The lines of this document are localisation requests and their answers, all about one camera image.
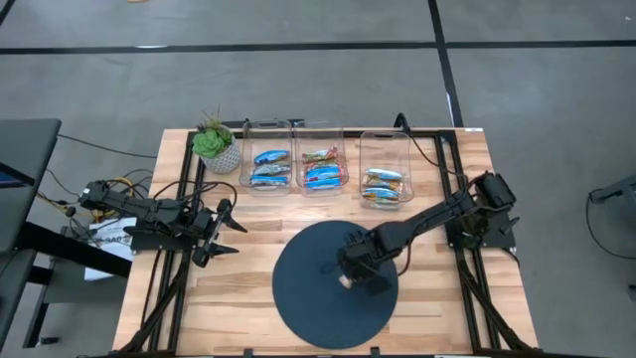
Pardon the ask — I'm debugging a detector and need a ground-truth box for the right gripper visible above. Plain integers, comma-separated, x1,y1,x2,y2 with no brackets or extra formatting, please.
336,229,395,298

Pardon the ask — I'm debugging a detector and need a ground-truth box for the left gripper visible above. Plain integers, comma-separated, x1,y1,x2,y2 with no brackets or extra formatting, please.
190,198,248,269

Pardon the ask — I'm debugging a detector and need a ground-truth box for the clear plastic bin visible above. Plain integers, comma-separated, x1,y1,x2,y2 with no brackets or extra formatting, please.
292,118,350,196
358,129,416,210
239,118,294,195

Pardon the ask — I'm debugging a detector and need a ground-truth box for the round dark woven placemat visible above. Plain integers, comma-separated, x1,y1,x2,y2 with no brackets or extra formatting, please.
271,221,399,351

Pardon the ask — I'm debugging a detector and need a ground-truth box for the succulent in patterned pot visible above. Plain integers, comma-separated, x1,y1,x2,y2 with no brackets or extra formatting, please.
191,106,243,175

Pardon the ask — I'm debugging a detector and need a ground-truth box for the white cardboard box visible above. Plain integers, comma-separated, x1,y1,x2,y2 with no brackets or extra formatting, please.
82,216,139,282

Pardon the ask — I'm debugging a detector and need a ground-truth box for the dark grey desk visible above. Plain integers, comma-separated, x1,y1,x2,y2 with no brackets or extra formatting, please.
0,117,63,255

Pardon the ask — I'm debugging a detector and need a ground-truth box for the grey equipment stand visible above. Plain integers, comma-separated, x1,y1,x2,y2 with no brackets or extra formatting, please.
588,173,636,205

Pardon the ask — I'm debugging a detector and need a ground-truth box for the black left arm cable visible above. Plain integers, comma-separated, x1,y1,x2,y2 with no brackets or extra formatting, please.
151,179,239,213

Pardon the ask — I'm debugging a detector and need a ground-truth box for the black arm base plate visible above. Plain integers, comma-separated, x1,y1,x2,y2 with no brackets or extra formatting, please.
443,207,517,251
129,212,203,253

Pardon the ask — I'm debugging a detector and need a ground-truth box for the black metal table frame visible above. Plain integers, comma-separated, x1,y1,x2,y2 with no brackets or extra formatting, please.
116,118,541,358

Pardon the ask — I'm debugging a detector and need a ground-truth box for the yellow cable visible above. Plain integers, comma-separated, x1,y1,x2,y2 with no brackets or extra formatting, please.
34,176,136,224

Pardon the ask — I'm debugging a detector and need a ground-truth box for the black desk leg frame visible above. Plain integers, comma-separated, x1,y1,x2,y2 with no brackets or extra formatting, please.
19,221,133,349

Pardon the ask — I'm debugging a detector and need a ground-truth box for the black floor cable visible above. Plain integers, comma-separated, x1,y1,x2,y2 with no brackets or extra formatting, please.
56,132,159,160
583,194,636,259

